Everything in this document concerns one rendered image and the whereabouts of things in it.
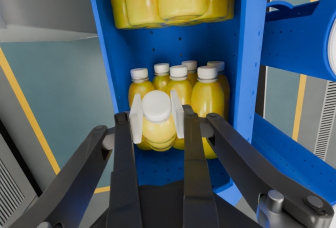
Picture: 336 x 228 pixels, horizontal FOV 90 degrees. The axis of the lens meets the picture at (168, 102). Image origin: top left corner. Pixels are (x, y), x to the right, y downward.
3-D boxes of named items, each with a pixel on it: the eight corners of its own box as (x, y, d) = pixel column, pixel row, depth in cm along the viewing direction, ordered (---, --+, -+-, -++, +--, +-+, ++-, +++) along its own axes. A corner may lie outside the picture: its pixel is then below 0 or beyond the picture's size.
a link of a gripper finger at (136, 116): (141, 143, 16) (133, 144, 16) (143, 113, 23) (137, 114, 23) (136, 115, 15) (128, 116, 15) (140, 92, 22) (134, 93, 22)
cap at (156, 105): (136, 109, 23) (134, 104, 21) (155, 90, 24) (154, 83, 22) (158, 127, 22) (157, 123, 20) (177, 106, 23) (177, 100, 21)
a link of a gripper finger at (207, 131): (187, 126, 14) (222, 122, 14) (179, 104, 19) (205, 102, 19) (187, 141, 15) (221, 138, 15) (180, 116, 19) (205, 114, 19)
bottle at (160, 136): (140, 139, 40) (119, 110, 23) (159, 117, 42) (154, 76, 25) (163, 159, 38) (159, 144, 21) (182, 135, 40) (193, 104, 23)
